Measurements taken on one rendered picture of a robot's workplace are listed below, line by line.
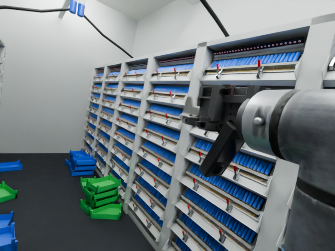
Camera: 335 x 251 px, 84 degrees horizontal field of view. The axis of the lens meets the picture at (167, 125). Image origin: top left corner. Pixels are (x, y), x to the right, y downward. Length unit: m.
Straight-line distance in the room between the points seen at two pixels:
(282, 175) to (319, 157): 0.81
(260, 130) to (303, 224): 0.10
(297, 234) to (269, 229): 0.86
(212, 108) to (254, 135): 0.10
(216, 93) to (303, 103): 0.14
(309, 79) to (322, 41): 0.16
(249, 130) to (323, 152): 0.08
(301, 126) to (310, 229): 0.10
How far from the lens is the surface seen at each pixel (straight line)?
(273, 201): 1.07
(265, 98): 0.27
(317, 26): 1.11
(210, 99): 0.34
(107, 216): 2.16
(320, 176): 0.22
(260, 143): 0.26
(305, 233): 0.24
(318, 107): 0.23
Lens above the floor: 1.22
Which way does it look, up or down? 5 degrees down
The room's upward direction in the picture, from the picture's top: 11 degrees clockwise
